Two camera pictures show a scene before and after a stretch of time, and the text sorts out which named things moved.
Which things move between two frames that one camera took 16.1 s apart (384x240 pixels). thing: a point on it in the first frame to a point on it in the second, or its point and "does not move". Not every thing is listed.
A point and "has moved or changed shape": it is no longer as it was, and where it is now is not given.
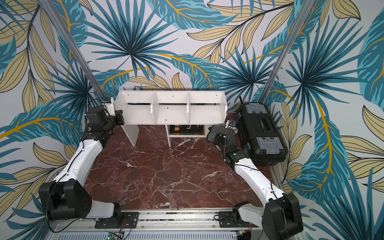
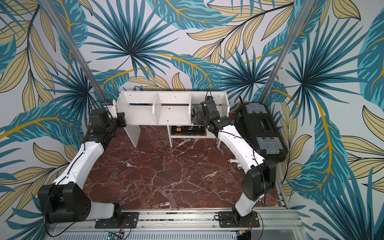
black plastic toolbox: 259,134 does not move
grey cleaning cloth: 220,128 has moved or changed shape
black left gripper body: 119,119 does not move
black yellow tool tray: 187,130 does not move
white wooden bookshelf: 185,113 does not move
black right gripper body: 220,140 to 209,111
